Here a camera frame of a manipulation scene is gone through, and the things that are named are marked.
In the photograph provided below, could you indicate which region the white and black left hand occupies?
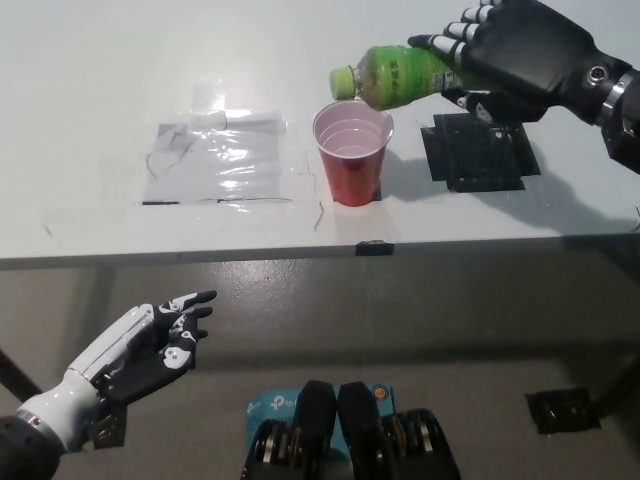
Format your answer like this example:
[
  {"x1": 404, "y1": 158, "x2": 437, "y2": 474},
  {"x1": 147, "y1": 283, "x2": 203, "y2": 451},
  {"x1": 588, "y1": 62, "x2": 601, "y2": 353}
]
[{"x1": 16, "y1": 289, "x2": 219, "y2": 450}]

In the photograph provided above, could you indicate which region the black right hand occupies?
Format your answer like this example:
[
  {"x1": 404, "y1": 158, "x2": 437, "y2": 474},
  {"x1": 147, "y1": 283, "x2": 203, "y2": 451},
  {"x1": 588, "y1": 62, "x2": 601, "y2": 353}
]
[{"x1": 407, "y1": 0, "x2": 634, "y2": 126}]

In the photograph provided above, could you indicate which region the green plastic bottle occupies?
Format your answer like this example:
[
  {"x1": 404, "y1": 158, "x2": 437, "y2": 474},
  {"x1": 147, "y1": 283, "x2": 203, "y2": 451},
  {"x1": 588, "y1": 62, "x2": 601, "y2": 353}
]
[{"x1": 328, "y1": 44, "x2": 481, "y2": 112}]

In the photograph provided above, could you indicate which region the red plastic cup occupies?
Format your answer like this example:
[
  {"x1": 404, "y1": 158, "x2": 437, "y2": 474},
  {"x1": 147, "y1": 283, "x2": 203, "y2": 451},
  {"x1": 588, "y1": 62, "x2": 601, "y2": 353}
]
[{"x1": 311, "y1": 98, "x2": 394, "y2": 206}]

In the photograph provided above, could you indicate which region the black table leg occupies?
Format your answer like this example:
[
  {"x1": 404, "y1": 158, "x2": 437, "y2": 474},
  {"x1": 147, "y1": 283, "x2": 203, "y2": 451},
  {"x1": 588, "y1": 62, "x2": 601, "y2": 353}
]
[
  {"x1": 0, "y1": 346, "x2": 44, "y2": 402},
  {"x1": 592, "y1": 367, "x2": 640, "y2": 419}
]

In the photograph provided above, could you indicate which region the black tape square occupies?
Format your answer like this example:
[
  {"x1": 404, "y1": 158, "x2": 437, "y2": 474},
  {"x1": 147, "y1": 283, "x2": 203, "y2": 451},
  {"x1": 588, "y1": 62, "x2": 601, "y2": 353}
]
[{"x1": 419, "y1": 113, "x2": 541, "y2": 194}]

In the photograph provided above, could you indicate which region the teal cardboard box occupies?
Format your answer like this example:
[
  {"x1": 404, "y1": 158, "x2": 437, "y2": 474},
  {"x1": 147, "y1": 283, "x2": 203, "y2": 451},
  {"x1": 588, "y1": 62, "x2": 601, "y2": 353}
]
[{"x1": 244, "y1": 383, "x2": 401, "y2": 464}]

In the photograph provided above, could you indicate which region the clear plastic sheet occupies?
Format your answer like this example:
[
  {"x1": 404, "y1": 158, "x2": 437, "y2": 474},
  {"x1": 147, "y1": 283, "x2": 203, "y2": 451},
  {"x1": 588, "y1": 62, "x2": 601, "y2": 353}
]
[{"x1": 141, "y1": 110, "x2": 311, "y2": 206}]

